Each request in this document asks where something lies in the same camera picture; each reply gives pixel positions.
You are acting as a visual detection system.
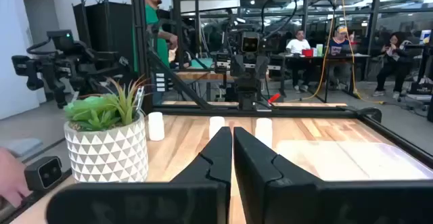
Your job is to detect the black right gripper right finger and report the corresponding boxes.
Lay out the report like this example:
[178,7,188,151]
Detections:
[233,126,433,224]

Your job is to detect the wooden workbench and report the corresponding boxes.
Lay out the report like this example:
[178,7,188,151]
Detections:
[175,70,237,82]

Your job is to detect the white geometric plant pot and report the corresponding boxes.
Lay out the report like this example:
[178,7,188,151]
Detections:
[63,110,149,184]

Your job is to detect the black table-level camera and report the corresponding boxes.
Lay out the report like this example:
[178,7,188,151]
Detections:
[24,156,64,192]

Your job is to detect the black office table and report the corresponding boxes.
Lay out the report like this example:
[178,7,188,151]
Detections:
[279,53,371,104]

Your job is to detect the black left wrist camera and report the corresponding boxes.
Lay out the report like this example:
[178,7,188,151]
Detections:
[241,31,260,53]

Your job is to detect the green succulent plant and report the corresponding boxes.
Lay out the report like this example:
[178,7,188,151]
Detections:
[63,74,150,132]

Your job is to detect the yellow hanging cable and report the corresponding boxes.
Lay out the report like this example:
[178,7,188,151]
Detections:
[287,0,386,105]

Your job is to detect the person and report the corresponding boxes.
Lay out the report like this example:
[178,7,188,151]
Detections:
[371,31,413,99]
[326,26,356,87]
[286,29,314,93]
[143,0,179,69]

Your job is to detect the clear plastic basket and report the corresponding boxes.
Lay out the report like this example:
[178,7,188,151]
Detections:
[275,139,433,181]

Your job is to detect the person's hand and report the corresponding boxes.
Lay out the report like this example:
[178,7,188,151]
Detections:
[0,148,32,208]

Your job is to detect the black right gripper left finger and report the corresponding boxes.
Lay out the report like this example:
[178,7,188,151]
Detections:
[45,126,233,224]

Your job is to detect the black equipment rack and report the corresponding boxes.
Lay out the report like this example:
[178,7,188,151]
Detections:
[72,0,135,83]

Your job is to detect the white pill bottle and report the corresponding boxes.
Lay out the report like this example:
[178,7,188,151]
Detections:
[147,111,165,141]
[254,117,273,149]
[208,116,226,140]

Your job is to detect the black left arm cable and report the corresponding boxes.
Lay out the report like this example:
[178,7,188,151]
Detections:
[259,0,298,43]

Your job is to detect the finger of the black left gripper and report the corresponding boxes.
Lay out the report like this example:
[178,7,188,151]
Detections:
[231,53,245,78]
[254,54,270,79]

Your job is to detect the black aluminium rig frame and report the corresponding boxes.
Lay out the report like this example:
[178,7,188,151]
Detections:
[128,0,433,169]

